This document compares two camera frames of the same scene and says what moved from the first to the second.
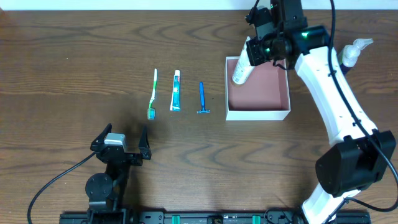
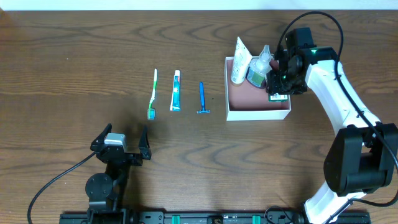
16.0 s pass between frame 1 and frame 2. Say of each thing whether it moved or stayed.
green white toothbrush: stayed
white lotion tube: moved
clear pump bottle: moved
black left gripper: stayed
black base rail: stayed
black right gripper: moved
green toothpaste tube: stayed
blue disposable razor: stayed
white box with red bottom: stayed
